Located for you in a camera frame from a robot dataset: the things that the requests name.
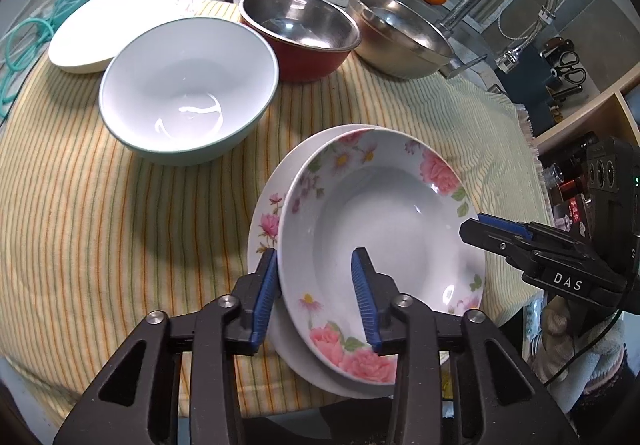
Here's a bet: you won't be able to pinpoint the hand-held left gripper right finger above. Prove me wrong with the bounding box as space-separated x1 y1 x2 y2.
350 247 583 445

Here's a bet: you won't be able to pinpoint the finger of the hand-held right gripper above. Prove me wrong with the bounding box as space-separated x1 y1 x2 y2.
459 219 593 272
477 213 592 254

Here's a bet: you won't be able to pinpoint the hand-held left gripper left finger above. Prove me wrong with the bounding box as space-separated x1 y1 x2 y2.
52 247 281 445

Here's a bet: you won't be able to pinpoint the pink floral deep plate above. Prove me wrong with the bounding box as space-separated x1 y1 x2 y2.
276 127 486 385

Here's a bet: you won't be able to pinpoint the plain steel bowl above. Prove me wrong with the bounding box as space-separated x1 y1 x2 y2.
347 0 457 79

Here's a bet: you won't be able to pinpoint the white bowl with green rim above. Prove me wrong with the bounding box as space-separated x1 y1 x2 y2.
98 17 280 167

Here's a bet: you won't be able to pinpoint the red steel bowl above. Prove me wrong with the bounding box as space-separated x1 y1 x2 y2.
238 0 362 84

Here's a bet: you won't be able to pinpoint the white plate with grey print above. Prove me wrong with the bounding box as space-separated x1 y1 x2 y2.
48 0 204 74

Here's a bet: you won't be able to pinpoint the person's right forearm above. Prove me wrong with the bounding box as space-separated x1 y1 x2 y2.
532 320 636 413

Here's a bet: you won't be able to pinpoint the person's right hand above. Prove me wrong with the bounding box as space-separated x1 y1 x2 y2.
539 296 596 352

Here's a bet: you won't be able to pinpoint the red label box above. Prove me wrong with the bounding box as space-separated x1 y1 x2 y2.
552 195 596 238

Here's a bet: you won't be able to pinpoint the wooden shelf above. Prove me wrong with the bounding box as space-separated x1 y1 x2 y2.
532 75 640 156

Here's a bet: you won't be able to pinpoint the yellow striped cloth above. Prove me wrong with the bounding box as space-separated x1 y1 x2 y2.
0 0 551 431

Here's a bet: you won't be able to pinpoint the black scissors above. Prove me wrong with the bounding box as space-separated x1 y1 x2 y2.
550 51 587 86

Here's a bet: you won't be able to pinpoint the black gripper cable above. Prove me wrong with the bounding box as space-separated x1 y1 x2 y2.
544 307 623 385

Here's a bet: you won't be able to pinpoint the teal hose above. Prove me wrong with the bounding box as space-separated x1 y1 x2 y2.
0 0 96 118

